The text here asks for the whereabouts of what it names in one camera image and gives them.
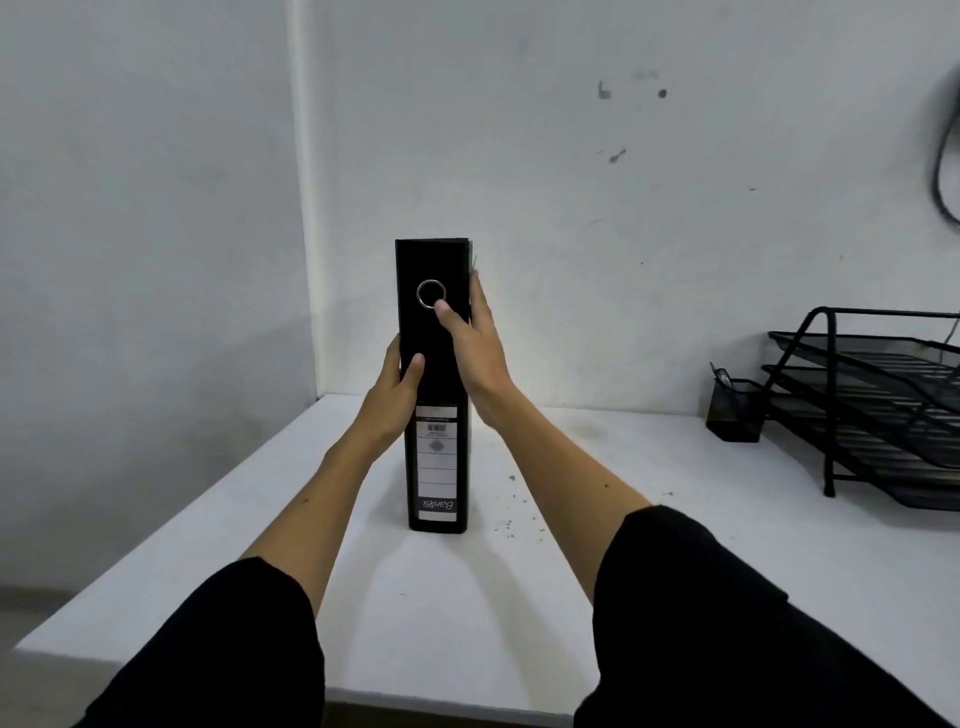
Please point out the person's left thumb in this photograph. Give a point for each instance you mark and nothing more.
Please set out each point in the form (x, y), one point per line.
(413, 373)

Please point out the person's right thumb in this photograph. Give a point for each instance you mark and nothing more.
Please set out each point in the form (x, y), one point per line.
(450, 315)

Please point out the person's left forearm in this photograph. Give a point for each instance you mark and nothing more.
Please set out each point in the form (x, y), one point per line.
(315, 502)

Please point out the black lever arch binder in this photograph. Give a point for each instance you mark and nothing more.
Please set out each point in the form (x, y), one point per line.
(435, 390)

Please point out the person's right hand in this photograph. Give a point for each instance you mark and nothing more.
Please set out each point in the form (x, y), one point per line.
(480, 360)

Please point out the black mesh letter tray rack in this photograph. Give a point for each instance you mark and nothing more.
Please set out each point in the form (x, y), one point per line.
(870, 405)

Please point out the black mesh pen holder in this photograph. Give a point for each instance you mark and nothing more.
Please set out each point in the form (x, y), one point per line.
(733, 409)

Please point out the person's left hand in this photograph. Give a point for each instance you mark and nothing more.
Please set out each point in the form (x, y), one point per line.
(386, 405)

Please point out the person's right forearm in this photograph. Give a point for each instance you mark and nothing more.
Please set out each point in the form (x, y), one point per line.
(555, 480)

